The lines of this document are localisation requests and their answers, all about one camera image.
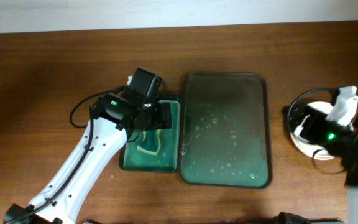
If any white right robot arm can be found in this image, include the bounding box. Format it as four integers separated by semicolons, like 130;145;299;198
300;108;358;223

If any small green water tray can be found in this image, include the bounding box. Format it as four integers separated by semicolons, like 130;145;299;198
119;95;181;173

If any white plate corner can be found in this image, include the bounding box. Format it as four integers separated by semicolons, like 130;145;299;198
289;101;354;148

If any grey plate with green stain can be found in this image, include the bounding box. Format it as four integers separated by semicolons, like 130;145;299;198
311;154;336;161

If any white plate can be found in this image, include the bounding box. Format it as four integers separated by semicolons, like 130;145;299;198
290;133;331;158

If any green yellow scrub sponge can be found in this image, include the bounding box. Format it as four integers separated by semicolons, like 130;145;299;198
136;129;162;156

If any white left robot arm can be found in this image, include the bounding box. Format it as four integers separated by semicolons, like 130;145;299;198
3;118;128;224

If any large dark serving tray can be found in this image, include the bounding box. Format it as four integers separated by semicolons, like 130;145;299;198
180;72;273;189

